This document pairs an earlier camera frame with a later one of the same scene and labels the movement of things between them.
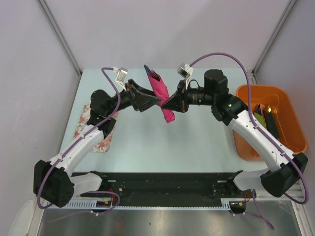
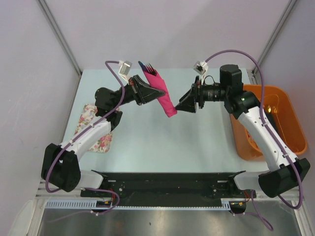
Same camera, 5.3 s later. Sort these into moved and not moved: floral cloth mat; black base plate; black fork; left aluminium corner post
Moved: black fork
Not moved: black base plate; left aluminium corner post; floral cloth mat
